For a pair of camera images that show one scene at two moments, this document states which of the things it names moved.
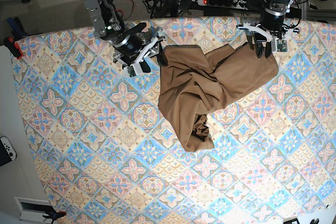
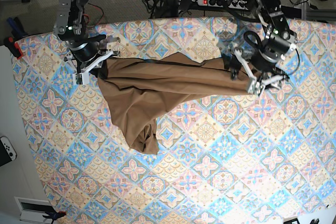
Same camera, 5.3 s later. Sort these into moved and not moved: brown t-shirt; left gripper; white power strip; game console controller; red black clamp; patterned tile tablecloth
Moved: left gripper; brown t-shirt
Not moved: patterned tile tablecloth; game console controller; red black clamp; white power strip
